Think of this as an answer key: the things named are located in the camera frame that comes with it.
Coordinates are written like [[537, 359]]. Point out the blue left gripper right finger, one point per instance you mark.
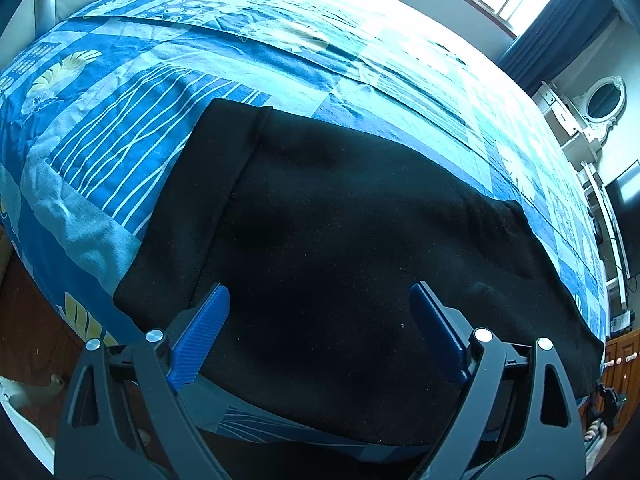
[[445, 332]]

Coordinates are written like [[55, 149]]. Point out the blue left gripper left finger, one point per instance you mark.
[[193, 333]]

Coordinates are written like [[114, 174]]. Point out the black pants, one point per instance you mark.
[[319, 232]]

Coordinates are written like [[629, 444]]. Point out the right hand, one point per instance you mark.
[[594, 439]]

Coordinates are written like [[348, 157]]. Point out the brown wooden cabinet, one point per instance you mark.
[[621, 371]]

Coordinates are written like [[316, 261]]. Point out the black flat television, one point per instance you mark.
[[624, 195]]

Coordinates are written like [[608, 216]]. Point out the white ornate dresser with mirror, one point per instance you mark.
[[581, 124]]

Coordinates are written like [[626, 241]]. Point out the blue patterned bed sheet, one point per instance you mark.
[[95, 112]]

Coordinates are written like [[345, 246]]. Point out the dark blue curtain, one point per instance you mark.
[[560, 32]]

